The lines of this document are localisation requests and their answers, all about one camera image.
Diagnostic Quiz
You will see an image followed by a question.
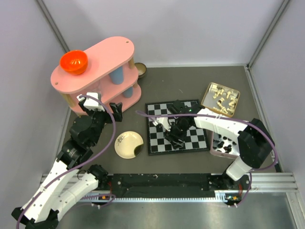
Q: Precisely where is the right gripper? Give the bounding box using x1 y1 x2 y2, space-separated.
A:
164 120 192 149

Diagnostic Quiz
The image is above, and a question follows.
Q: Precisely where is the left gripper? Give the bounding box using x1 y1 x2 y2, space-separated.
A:
80 102 122 146

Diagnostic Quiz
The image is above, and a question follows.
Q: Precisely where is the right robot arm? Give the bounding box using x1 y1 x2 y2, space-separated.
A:
156 100 275 189

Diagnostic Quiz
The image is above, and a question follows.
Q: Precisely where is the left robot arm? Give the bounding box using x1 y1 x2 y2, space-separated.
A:
11 99 122 229

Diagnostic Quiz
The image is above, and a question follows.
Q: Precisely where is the black chess pieces heap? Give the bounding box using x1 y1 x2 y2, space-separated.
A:
212 134 238 155

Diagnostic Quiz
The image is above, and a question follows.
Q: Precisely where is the white chess pieces heap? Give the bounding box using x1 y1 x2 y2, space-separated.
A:
212 88 240 116

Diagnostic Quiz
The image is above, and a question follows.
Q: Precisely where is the black white chessboard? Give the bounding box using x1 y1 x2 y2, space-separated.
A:
145 99 210 156

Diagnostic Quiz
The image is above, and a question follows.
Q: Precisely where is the lower blue cup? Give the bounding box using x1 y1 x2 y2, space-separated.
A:
122 87 133 98

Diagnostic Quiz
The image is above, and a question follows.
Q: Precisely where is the blue cup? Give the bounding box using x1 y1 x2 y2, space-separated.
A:
122 87 133 98
109 66 124 85

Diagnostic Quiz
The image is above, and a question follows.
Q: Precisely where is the clear drinking glass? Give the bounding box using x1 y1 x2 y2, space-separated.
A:
88 81 103 95

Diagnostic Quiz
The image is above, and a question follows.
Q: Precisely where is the upper blue cup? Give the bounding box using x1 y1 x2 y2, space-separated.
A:
109 66 124 85

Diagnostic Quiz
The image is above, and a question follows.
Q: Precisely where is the pink wooden shelf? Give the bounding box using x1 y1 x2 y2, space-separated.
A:
51 36 142 115

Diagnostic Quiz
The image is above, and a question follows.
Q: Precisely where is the cream plate with flower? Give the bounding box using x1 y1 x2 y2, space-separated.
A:
114 131 143 159

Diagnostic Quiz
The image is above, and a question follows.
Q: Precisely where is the pink tin box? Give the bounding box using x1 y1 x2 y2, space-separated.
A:
209 132 240 159

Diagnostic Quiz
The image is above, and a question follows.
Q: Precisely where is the brown ceramic bowl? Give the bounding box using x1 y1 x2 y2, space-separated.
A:
135 62 147 79

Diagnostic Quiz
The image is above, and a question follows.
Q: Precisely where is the yellow tin box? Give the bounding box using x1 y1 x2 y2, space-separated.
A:
201 83 240 117

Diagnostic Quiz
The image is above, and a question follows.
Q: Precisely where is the orange bowl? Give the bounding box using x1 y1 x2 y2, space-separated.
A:
59 50 89 75

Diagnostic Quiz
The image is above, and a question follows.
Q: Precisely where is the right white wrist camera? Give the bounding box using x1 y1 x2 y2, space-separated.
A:
152 117 171 131

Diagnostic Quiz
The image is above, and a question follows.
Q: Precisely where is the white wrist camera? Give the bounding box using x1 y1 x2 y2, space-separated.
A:
152 117 171 131
76 92 105 112

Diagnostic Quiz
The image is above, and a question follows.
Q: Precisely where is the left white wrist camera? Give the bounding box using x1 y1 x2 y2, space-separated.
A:
76 92 105 112

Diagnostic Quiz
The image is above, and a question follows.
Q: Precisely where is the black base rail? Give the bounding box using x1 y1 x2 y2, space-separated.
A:
97 173 250 198

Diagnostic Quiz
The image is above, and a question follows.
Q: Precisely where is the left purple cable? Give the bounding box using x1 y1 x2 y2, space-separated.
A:
16 94 117 226

